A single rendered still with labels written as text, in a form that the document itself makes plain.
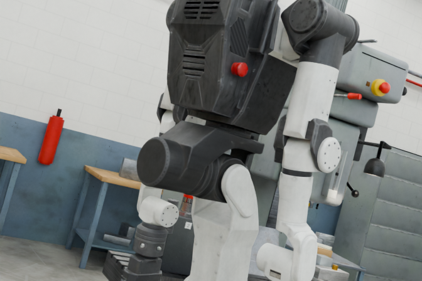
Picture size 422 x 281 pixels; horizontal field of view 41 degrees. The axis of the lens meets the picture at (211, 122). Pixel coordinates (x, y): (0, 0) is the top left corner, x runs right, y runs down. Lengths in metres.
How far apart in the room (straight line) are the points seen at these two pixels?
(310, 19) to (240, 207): 0.47
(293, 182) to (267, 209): 1.35
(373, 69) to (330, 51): 0.83
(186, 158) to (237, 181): 0.15
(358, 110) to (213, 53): 1.00
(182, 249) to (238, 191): 0.64
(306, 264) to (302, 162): 0.22
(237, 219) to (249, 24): 0.46
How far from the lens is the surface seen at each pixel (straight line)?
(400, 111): 8.29
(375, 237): 7.37
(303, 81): 1.24
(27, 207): 6.17
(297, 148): 1.25
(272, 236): 2.60
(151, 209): 1.59
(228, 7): 1.26
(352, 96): 1.99
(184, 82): 1.34
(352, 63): 2.02
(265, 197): 2.56
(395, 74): 2.14
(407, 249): 7.78
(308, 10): 1.23
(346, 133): 2.18
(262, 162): 2.32
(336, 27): 1.26
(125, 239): 5.84
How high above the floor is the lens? 1.40
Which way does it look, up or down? 2 degrees up
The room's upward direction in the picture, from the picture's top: 15 degrees clockwise
